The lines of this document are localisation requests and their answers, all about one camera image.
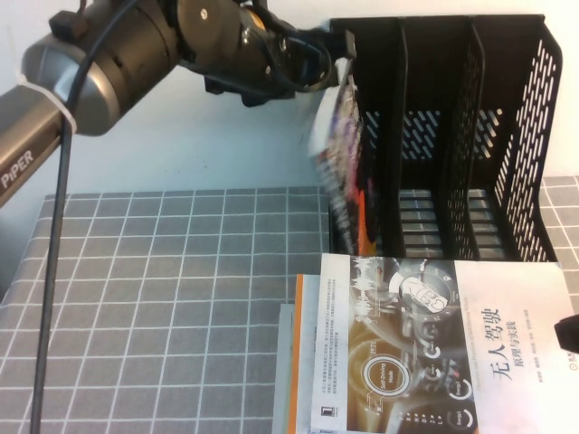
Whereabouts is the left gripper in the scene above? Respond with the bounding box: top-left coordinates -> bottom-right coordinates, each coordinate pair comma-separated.
233,5 -> 359,95

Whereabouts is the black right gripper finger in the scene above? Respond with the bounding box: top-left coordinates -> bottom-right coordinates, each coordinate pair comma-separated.
553,308 -> 579,352

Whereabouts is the dark mobile robot book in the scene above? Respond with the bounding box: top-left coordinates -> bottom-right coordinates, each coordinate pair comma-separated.
307,56 -> 380,257

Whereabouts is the black plastic book stand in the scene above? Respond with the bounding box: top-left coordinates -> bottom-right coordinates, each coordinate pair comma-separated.
327,15 -> 565,264

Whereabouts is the white self-driving book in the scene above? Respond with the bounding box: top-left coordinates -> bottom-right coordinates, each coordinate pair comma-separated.
310,252 -> 579,434

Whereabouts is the orange-edged white book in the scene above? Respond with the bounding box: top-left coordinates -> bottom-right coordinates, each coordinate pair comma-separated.
290,273 -> 325,434

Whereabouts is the pale grey book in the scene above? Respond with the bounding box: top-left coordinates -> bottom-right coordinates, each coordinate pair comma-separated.
272,303 -> 299,434

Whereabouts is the grey checked tablecloth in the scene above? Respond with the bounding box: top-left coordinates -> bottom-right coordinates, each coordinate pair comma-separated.
0,175 -> 579,434

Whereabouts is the white cable tie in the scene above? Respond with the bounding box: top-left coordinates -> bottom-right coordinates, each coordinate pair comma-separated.
16,74 -> 79,133

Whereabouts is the long black cable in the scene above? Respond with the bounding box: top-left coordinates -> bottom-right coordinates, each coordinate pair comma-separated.
27,0 -> 139,434

